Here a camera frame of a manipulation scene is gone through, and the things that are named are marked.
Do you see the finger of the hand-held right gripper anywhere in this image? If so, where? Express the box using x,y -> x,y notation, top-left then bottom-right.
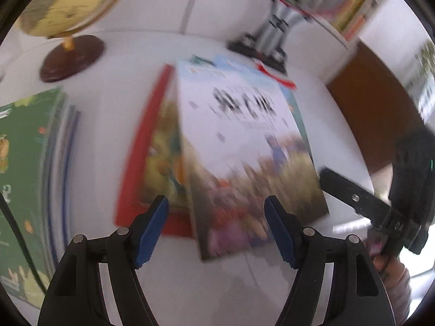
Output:
319,167 -> 393,226

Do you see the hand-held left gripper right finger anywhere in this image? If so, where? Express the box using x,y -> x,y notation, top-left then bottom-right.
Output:
264,195 -> 395,326

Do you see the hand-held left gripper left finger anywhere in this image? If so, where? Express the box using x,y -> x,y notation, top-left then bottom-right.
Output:
37,195 -> 170,326

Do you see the red storybook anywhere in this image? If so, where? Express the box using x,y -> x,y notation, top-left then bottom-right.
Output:
115,64 -> 194,237

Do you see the white book with purple figures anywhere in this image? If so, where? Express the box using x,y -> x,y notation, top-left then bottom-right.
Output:
175,59 -> 330,261

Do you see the teal book with mantis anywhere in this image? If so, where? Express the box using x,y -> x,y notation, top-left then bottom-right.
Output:
190,54 -> 311,158

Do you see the stack of picture books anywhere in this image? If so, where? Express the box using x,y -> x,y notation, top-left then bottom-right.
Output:
0,86 -> 82,309

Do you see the light blue book with pavilion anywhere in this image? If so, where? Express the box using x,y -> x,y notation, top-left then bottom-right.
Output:
212,55 -> 296,90

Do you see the person's right forearm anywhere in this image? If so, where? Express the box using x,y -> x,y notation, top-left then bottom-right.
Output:
382,272 -> 413,326

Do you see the row of white blue books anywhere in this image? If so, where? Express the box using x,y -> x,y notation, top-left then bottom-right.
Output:
331,0 -> 378,41

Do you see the person's right hand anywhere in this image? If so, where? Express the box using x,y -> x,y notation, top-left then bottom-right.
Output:
373,254 -> 410,281

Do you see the brown wooden cabinet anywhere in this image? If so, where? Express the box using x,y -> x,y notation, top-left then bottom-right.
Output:
325,41 -> 424,177

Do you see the red tassel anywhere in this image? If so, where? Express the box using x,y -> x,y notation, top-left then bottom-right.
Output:
256,62 -> 296,90

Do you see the black fan stand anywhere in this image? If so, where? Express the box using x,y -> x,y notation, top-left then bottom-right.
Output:
227,0 -> 289,73

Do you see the white bookshelf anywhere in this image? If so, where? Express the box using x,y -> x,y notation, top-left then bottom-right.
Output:
102,0 -> 379,50

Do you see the antique style desk globe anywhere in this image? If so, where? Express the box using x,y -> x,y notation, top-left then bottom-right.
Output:
15,0 -> 135,83

